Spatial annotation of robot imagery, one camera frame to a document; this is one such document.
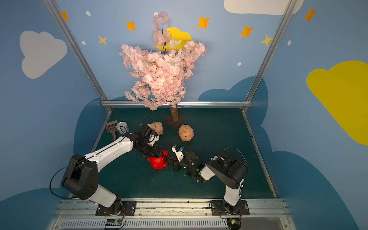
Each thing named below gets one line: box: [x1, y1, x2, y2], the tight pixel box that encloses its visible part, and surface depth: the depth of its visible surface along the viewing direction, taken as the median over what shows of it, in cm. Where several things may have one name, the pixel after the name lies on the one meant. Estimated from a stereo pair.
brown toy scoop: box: [105, 119, 118, 142], surface depth 110 cm
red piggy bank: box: [146, 150, 170, 170], surface depth 86 cm
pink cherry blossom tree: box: [120, 12, 208, 122], surface depth 73 cm
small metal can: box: [116, 121, 130, 135], surface depth 106 cm
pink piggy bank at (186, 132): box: [178, 124, 195, 142], surface depth 98 cm
